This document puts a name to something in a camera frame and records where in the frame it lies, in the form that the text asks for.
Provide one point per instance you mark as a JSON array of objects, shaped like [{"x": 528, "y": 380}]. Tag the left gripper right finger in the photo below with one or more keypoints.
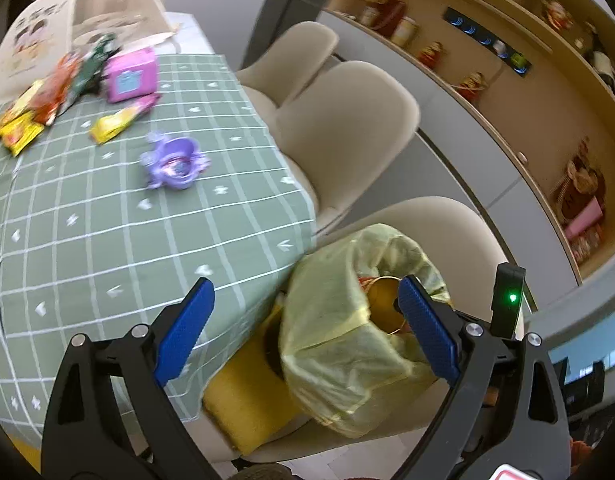
[{"x": 503, "y": 416}]

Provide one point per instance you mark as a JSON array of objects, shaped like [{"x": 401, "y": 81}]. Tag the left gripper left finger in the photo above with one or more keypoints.
[{"x": 84, "y": 436}]

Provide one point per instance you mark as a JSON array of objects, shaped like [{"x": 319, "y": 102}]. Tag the yellow pink snack bar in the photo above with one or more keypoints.
[{"x": 110, "y": 126}]

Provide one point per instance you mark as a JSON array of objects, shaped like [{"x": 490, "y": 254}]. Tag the yellow snack packet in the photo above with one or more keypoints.
[{"x": 17, "y": 125}]

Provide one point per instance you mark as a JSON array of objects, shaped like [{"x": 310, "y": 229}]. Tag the orange red snack packet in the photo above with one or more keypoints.
[{"x": 46, "y": 102}]

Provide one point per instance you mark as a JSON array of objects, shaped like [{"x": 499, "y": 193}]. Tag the green white snack packet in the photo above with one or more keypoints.
[{"x": 89, "y": 73}]

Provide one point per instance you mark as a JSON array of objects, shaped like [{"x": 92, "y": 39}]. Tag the yellow plastic trash bag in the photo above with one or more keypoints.
[{"x": 344, "y": 371}]

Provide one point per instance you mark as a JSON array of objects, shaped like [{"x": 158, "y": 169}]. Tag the near beige chair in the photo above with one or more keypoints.
[{"x": 466, "y": 253}]

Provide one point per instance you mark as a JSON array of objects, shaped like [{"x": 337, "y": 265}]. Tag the beige chair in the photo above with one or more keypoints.
[
  {"x": 466, "y": 253},
  {"x": 343, "y": 132},
  {"x": 291, "y": 63}
]

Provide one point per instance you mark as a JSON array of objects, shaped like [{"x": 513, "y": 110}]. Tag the yellow seat cushion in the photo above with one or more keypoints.
[{"x": 249, "y": 398}]

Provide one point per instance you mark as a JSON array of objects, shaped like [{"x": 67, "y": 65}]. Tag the black power outlet strip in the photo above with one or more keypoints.
[{"x": 510, "y": 56}]

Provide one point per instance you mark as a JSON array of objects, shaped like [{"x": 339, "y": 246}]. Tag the middle beige chair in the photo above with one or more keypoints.
[{"x": 343, "y": 132}]

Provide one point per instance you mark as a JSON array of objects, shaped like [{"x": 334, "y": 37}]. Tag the green checked tablecloth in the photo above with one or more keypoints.
[{"x": 86, "y": 247}]

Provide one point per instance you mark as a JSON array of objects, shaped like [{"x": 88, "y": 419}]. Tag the red figurine on counter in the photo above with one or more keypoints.
[{"x": 431, "y": 55}]

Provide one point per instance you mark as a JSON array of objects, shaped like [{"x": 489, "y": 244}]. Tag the purple toy carriage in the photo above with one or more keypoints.
[{"x": 173, "y": 161}]

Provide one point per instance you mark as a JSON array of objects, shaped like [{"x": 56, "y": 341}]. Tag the yellow cup with lid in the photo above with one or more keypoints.
[{"x": 405, "y": 31}]

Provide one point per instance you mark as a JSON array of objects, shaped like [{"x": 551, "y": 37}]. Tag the far beige chair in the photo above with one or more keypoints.
[{"x": 291, "y": 63}]

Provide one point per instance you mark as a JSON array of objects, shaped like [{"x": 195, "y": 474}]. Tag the pink toy box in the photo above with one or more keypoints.
[{"x": 130, "y": 75}]

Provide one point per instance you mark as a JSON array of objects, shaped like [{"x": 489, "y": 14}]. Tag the mesh food cover tent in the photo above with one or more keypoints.
[{"x": 48, "y": 29}]

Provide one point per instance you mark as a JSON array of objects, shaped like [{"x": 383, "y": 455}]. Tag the wooden wall shelf unit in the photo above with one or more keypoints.
[{"x": 522, "y": 123}]

